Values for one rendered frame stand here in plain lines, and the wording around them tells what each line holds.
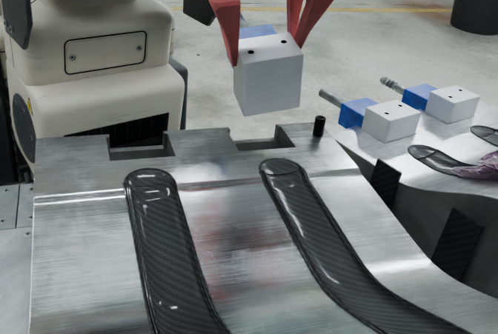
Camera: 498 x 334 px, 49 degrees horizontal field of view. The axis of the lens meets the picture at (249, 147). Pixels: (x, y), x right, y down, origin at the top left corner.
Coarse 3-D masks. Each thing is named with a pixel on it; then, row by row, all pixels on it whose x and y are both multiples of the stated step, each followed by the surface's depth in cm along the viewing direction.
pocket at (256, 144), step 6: (276, 126) 52; (228, 132) 50; (276, 132) 52; (282, 132) 52; (258, 138) 53; (264, 138) 53; (270, 138) 53; (276, 138) 52; (282, 138) 52; (288, 138) 50; (240, 144) 52; (246, 144) 52; (252, 144) 52; (258, 144) 52; (264, 144) 52; (270, 144) 53; (276, 144) 53; (282, 144) 52; (288, 144) 50; (240, 150) 52; (246, 150) 52
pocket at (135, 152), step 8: (168, 144) 48; (112, 152) 48; (120, 152) 48; (128, 152) 48; (136, 152) 49; (144, 152) 49; (152, 152) 49; (160, 152) 49; (168, 152) 49; (112, 160) 48
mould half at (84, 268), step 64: (64, 192) 40; (192, 192) 42; (256, 192) 43; (320, 192) 43; (64, 256) 35; (128, 256) 35; (256, 256) 37; (384, 256) 38; (64, 320) 30; (128, 320) 31; (256, 320) 30; (320, 320) 30; (448, 320) 29
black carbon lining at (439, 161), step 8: (472, 128) 64; (480, 128) 64; (488, 128) 64; (480, 136) 63; (488, 136) 64; (496, 136) 63; (416, 144) 59; (496, 144) 60; (408, 152) 57; (416, 152) 58; (424, 152) 58; (432, 152) 58; (440, 152) 58; (424, 160) 57; (432, 160) 57; (440, 160) 57; (448, 160) 57; (456, 160) 57; (432, 168) 55; (440, 168) 56; (448, 168) 56
